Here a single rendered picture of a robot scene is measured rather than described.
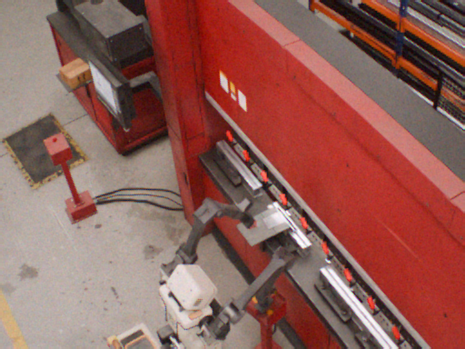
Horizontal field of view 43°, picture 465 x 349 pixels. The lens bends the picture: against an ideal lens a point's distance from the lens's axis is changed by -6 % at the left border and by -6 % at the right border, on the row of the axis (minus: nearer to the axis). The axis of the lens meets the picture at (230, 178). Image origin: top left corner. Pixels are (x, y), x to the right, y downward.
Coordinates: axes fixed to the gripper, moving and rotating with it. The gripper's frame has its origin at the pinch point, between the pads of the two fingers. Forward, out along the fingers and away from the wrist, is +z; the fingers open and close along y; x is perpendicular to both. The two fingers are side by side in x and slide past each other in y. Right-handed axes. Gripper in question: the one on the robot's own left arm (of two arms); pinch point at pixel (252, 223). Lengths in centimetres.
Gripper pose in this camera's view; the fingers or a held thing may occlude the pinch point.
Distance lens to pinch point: 359.7
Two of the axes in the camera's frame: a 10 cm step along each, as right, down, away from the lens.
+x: -7.1, 7.0, 1.3
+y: -5.0, -6.2, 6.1
